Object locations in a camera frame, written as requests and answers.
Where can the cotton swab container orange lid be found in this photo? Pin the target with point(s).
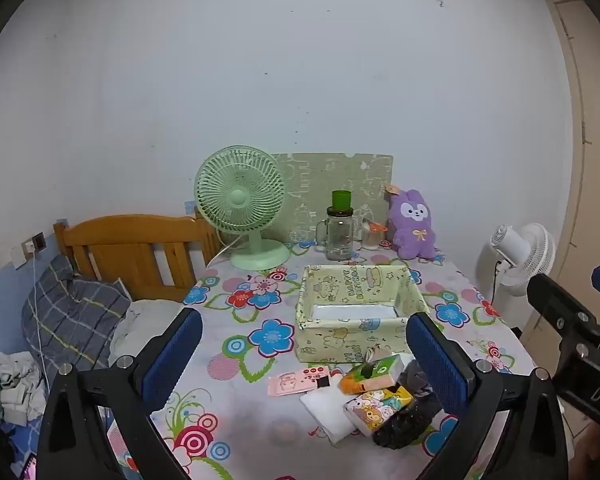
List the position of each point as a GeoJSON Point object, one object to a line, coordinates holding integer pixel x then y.
{"type": "Point", "coordinates": [371, 240]}

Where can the grey plaid pillow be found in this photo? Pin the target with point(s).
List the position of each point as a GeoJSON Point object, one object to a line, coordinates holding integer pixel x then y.
{"type": "Point", "coordinates": [70, 320]}

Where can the white standing fan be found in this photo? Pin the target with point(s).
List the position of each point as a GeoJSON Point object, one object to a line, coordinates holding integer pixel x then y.
{"type": "Point", "coordinates": [510, 250]}

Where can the pink packet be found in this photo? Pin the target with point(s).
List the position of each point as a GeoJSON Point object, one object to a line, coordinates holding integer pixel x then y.
{"type": "Point", "coordinates": [290, 382]}

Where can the grey white crumpled cloth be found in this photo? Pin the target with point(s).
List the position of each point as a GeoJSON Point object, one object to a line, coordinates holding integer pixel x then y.
{"type": "Point", "coordinates": [15, 385]}

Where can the black plastic bag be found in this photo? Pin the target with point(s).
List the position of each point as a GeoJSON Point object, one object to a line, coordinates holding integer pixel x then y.
{"type": "Point", "coordinates": [405, 427]}

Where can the green orange tissue packet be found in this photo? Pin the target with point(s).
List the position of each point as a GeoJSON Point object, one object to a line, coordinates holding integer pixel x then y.
{"type": "Point", "coordinates": [375, 372]}

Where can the green desk fan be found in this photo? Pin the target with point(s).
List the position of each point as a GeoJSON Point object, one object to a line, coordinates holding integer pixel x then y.
{"type": "Point", "coordinates": [240, 195]}

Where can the blue bed sheet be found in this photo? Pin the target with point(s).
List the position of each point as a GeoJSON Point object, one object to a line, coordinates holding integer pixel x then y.
{"type": "Point", "coordinates": [20, 435]}

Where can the green plastic cup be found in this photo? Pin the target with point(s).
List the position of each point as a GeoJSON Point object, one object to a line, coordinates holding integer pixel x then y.
{"type": "Point", "coordinates": [341, 200]}

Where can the green printed board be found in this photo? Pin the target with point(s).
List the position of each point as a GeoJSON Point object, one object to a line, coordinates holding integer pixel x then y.
{"type": "Point", "coordinates": [330, 175]}

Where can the smartphone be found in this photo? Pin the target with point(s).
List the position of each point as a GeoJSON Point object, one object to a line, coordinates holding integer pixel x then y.
{"type": "Point", "coordinates": [29, 466]}

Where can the floral tablecloth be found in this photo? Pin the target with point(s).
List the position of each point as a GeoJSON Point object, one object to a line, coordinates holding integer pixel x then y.
{"type": "Point", "coordinates": [260, 425]}

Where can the cartoon print tissue packet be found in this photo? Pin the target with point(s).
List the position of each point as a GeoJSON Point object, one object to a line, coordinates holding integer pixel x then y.
{"type": "Point", "coordinates": [375, 410]}

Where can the purple plush bunny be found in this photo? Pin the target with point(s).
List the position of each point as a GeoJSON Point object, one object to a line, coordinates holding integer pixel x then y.
{"type": "Point", "coordinates": [412, 230]}

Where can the glass jar mug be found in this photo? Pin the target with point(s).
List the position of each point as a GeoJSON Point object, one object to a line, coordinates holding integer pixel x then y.
{"type": "Point", "coordinates": [337, 237]}

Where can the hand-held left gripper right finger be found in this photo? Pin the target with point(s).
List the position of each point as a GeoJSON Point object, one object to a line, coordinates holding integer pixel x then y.
{"type": "Point", "coordinates": [437, 360]}

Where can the wooden bed headboard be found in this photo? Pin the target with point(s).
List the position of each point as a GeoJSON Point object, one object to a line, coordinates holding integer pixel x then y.
{"type": "Point", "coordinates": [130, 232]}

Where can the white bedding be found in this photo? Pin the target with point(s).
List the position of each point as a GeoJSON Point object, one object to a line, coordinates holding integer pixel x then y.
{"type": "Point", "coordinates": [145, 325]}

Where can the beige door frame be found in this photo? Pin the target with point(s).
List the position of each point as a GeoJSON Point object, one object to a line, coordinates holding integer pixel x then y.
{"type": "Point", "coordinates": [595, 160]}

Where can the wall socket panel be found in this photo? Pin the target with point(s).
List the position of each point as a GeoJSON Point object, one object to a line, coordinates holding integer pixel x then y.
{"type": "Point", "coordinates": [34, 247]}

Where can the yellow printed fabric storage box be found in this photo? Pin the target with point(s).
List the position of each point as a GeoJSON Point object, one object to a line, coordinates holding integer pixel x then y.
{"type": "Point", "coordinates": [340, 342]}

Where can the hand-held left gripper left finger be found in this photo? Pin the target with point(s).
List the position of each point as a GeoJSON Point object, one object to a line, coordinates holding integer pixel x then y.
{"type": "Point", "coordinates": [172, 355]}

